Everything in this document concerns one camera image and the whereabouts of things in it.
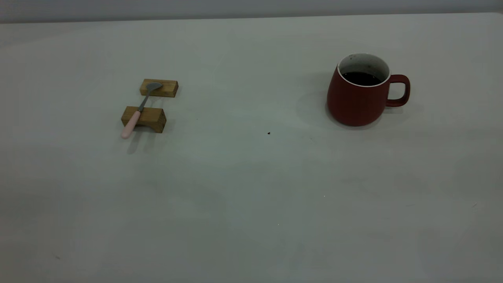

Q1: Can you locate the arched wooden block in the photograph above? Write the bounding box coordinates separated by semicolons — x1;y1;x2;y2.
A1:
121;106;167;134

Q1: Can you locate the flat wooden block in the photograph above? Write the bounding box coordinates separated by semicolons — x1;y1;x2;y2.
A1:
140;79;179;98

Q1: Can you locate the red ceramic mug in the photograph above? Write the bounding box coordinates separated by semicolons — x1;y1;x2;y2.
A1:
327;53;411;127

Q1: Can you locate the black coffee liquid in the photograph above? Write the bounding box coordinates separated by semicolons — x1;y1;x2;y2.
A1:
341;72;382;87

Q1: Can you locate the pink handled metal spoon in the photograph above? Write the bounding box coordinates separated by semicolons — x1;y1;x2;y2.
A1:
121;82;163;139

